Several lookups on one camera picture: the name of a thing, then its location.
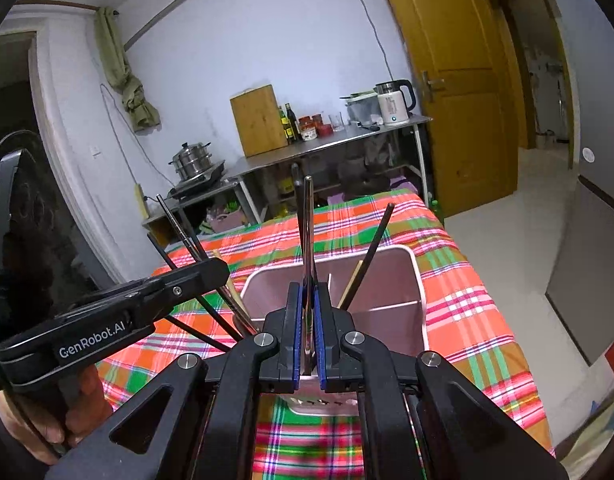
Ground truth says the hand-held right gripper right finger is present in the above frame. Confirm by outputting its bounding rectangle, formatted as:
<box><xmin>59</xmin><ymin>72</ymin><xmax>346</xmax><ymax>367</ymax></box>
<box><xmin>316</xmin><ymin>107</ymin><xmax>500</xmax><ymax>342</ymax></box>
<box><xmin>314</xmin><ymin>281</ymin><xmax>570</xmax><ymax>480</ymax></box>

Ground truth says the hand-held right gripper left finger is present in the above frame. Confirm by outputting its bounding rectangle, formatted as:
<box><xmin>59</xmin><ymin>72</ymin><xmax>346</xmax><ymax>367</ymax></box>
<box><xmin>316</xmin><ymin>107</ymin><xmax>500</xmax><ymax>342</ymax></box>
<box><xmin>44</xmin><ymin>281</ymin><xmax>304</xmax><ymax>480</ymax></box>

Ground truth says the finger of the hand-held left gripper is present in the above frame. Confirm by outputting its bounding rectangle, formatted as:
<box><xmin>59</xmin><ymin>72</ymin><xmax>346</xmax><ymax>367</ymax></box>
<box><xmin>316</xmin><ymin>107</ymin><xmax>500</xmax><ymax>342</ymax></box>
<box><xmin>70</xmin><ymin>257</ymin><xmax>231</xmax><ymax>328</ymax></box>

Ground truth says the black chopstick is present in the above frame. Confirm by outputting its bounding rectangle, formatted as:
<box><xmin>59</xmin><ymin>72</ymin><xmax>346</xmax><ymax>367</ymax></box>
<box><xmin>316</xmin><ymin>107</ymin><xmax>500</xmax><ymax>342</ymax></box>
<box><xmin>164</xmin><ymin>313</ymin><xmax>231</xmax><ymax>354</ymax></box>
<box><xmin>302</xmin><ymin>175</ymin><xmax>318</xmax><ymax>376</ymax></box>
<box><xmin>290</xmin><ymin>162</ymin><xmax>308</xmax><ymax>281</ymax></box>
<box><xmin>147</xmin><ymin>232</ymin><xmax>244</xmax><ymax>342</ymax></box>
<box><xmin>356</xmin><ymin>202</ymin><xmax>396</xmax><ymax>292</ymax></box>

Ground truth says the bundle of black chopsticks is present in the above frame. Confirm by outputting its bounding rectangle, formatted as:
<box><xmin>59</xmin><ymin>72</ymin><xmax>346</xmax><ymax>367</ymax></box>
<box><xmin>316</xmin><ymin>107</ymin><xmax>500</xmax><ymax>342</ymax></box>
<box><xmin>155</xmin><ymin>193</ymin><xmax>260</xmax><ymax>337</ymax></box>

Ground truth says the pink plastic utensil basket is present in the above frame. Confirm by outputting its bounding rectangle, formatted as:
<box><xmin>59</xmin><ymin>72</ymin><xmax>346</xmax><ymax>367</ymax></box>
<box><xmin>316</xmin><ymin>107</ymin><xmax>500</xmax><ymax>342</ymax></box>
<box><xmin>239</xmin><ymin>246</ymin><xmax>429</xmax><ymax>416</ymax></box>

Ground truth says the person's left hand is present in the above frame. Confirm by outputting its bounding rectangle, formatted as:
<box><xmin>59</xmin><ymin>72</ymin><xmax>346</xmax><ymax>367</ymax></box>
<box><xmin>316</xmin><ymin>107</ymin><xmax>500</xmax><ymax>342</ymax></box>
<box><xmin>0</xmin><ymin>362</ymin><xmax>114</xmax><ymax>466</ymax></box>

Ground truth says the wooden chopstick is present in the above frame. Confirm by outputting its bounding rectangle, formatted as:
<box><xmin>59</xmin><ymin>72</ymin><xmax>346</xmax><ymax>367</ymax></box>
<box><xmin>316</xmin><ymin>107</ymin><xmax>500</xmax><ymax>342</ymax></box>
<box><xmin>211</xmin><ymin>249</ymin><xmax>253</xmax><ymax>331</ymax></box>
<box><xmin>337</xmin><ymin>259</ymin><xmax>364</xmax><ymax>310</ymax></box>

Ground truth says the black induction cooker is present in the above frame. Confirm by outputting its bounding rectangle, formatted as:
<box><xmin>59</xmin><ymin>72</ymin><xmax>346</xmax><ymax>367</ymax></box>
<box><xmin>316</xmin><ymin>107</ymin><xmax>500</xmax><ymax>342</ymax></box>
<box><xmin>167</xmin><ymin>160</ymin><xmax>227</xmax><ymax>200</ymax></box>

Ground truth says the stainless steel pot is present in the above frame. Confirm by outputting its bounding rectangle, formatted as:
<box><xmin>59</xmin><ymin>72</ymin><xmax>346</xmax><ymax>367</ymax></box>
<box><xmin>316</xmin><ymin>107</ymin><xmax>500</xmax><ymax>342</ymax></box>
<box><xmin>168</xmin><ymin>141</ymin><xmax>212</xmax><ymax>181</ymax></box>

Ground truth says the plaid tablecloth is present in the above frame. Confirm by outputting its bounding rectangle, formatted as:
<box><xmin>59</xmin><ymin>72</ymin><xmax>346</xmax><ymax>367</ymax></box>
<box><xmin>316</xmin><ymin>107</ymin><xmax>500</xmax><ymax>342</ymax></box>
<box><xmin>94</xmin><ymin>189</ymin><xmax>555</xmax><ymax>480</ymax></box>

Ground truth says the wooden cutting board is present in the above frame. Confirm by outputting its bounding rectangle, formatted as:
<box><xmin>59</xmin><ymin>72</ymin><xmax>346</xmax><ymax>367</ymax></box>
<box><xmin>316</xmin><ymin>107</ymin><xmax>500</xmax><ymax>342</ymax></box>
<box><xmin>230</xmin><ymin>85</ymin><xmax>289</xmax><ymax>158</ymax></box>

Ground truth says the dark bag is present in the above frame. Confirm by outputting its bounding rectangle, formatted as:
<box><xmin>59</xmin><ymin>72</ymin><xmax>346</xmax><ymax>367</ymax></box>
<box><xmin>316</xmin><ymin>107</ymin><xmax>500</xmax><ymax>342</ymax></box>
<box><xmin>337</xmin><ymin>135</ymin><xmax>404</xmax><ymax>197</ymax></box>

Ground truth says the green hanging cloth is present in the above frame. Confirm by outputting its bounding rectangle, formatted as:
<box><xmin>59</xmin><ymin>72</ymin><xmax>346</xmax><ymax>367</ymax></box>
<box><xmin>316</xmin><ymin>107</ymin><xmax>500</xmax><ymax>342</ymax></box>
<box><xmin>94</xmin><ymin>7</ymin><xmax>162</xmax><ymax>134</ymax></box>

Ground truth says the metal kitchen table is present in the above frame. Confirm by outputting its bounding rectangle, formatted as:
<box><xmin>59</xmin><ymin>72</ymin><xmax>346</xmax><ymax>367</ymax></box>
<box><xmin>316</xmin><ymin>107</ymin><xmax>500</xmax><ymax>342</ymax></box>
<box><xmin>142</xmin><ymin>114</ymin><xmax>434</xmax><ymax>247</ymax></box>

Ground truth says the clear plastic container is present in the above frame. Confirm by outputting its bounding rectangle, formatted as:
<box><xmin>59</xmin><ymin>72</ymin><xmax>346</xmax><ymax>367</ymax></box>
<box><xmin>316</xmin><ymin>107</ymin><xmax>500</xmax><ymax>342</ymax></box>
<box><xmin>343</xmin><ymin>91</ymin><xmax>383</xmax><ymax>129</ymax></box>

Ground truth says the white electric kettle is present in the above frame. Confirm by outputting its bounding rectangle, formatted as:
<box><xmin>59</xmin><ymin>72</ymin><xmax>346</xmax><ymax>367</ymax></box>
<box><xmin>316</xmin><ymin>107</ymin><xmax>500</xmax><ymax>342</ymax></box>
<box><xmin>375</xmin><ymin>79</ymin><xmax>417</xmax><ymax>127</ymax></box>

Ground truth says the grey cabinet panel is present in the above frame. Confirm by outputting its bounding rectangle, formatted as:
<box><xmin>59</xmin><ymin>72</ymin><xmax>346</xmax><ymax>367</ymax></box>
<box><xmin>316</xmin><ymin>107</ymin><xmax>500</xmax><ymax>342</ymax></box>
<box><xmin>544</xmin><ymin>177</ymin><xmax>614</xmax><ymax>367</ymax></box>

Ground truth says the thin wall cable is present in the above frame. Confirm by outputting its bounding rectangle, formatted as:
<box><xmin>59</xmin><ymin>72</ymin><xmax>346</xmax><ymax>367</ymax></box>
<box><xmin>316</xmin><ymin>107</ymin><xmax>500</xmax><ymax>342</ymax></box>
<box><xmin>100</xmin><ymin>84</ymin><xmax>174</xmax><ymax>192</ymax></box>

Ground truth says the white door frame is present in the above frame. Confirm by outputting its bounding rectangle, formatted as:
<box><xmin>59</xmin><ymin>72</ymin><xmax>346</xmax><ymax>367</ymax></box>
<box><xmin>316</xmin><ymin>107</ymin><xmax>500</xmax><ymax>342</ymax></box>
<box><xmin>27</xmin><ymin>7</ymin><xmax>153</xmax><ymax>286</ymax></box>

